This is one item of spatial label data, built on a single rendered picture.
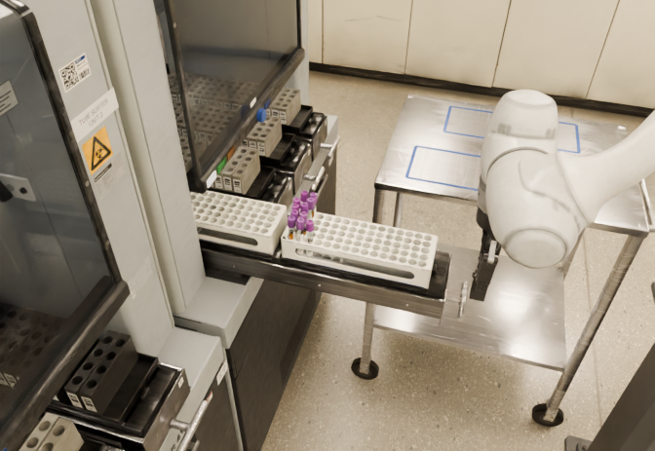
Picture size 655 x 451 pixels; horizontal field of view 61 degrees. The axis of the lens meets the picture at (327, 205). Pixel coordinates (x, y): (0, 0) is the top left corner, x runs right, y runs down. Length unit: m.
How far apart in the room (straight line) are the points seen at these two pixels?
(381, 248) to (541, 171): 0.42
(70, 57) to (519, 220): 0.58
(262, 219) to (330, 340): 0.93
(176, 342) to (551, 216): 0.72
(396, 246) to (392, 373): 0.90
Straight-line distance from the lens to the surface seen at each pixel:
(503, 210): 0.76
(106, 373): 0.94
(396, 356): 1.99
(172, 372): 0.99
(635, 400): 1.57
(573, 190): 0.76
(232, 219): 1.17
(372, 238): 1.10
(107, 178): 0.84
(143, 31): 0.88
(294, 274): 1.13
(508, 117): 0.87
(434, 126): 1.55
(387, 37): 3.39
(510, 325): 1.79
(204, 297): 1.19
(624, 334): 2.30
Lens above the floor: 1.62
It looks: 40 degrees down
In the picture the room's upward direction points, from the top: 1 degrees clockwise
